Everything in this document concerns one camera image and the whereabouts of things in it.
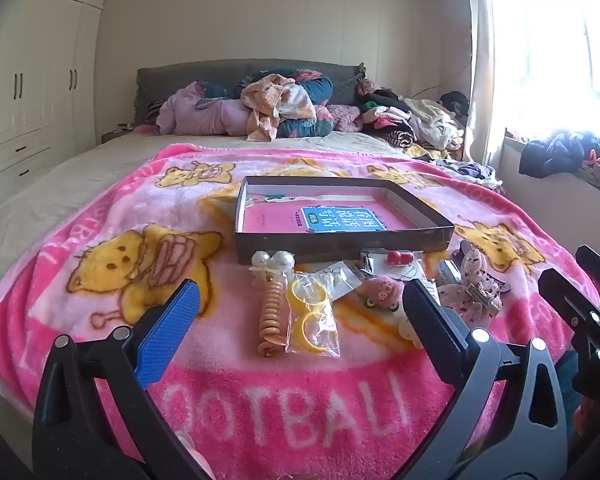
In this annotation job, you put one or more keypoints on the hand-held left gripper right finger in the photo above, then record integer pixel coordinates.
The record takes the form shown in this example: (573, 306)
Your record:
(430, 320)

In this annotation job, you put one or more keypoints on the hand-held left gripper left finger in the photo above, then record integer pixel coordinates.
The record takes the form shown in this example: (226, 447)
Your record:
(167, 330)

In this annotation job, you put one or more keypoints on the floral fabric bow clip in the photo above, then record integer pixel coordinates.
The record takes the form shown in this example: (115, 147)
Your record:
(467, 302)

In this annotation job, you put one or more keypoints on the pink fuzzy hair clip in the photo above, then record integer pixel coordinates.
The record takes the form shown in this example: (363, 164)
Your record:
(380, 292)

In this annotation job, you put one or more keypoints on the bag of yellow rings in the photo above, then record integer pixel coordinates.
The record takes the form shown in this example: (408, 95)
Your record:
(312, 320)

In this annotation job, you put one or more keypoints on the shallow cardboard box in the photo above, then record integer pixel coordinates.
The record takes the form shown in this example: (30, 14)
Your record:
(330, 250)

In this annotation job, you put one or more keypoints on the person's left hand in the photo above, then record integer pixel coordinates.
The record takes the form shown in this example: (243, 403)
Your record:
(195, 457)

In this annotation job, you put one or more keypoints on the red bead hair clip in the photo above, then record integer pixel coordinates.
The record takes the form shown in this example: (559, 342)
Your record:
(397, 258)

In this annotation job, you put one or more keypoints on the bag of pearl earrings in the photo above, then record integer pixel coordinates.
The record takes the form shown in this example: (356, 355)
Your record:
(337, 282)

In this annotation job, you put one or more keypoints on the dark clothes on windowsill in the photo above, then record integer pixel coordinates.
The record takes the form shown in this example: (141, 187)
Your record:
(555, 155)

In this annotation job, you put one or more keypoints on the pearl hair clip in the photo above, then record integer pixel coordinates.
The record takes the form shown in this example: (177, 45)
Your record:
(272, 262)

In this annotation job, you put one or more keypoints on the pink bear printed blanket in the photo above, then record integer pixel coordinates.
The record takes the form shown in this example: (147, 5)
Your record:
(130, 200)

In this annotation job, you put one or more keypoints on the purple clothes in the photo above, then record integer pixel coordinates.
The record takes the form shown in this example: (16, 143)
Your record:
(472, 172)

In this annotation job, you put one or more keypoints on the grey nightstand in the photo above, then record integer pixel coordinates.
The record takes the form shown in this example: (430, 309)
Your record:
(117, 135)

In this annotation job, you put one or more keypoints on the pink quilt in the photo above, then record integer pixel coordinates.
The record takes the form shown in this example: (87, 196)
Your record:
(195, 115)

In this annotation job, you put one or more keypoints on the pink floral pillow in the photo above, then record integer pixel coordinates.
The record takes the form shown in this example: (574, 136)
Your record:
(345, 117)

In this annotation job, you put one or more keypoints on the window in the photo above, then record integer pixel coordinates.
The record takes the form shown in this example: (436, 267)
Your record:
(560, 50)

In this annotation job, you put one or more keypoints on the cream curtain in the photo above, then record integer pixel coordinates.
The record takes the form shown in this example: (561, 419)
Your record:
(480, 60)

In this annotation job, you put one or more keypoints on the pile of clothes and pillows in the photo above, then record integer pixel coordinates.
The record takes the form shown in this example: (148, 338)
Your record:
(180, 77)

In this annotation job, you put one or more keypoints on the orange patterned cloth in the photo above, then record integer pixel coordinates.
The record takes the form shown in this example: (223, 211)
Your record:
(270, 95)

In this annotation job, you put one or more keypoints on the dark floral quilt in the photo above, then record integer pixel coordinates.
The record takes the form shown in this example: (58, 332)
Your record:
(317, 85)

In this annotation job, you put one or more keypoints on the white wardrobe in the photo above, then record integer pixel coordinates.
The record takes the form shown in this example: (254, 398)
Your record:
(30, 85)

